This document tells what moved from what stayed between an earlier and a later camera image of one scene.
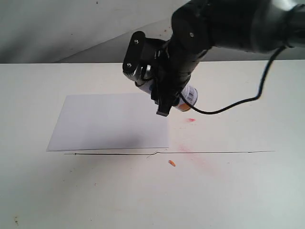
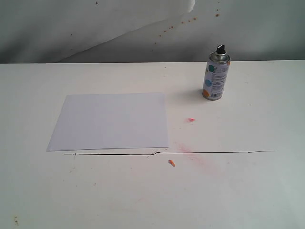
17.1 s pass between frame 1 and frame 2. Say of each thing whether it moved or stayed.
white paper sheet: stayed
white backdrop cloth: stayed
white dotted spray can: moved
